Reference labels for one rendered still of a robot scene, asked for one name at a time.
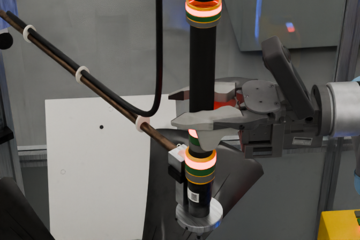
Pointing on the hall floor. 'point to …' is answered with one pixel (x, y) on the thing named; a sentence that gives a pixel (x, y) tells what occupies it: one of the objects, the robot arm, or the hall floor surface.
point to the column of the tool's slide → (7, 155)
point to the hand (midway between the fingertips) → (179, 104)
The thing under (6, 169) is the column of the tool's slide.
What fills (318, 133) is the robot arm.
